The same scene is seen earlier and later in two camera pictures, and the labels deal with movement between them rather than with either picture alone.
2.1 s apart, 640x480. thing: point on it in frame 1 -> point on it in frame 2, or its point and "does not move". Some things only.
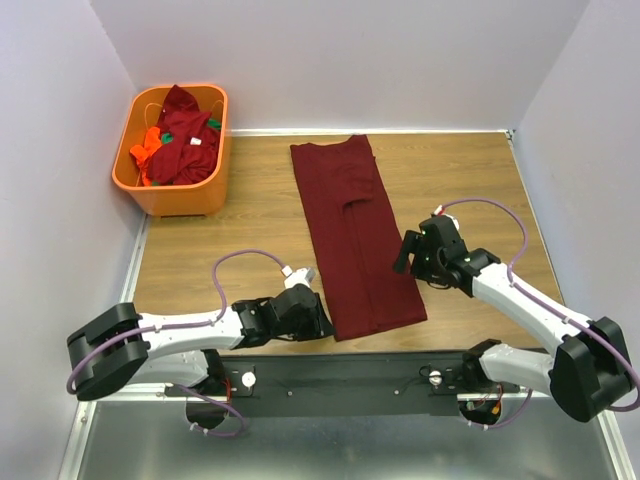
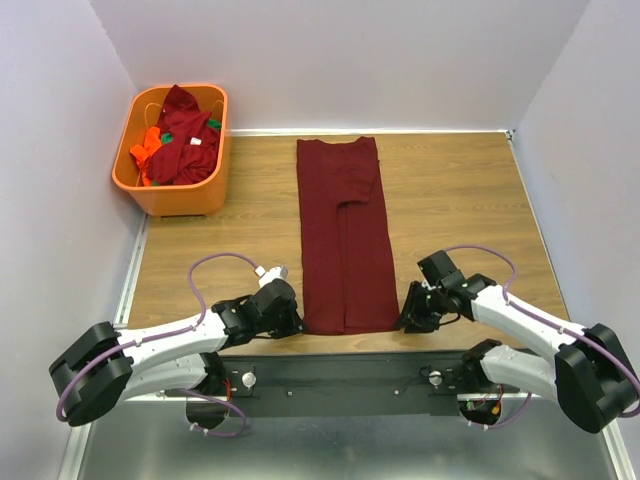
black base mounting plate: (327, 384) does not move
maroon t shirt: (366, 288) does not move
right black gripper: (413, 242) -> (420, 323)
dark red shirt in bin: (193, 155) does not move
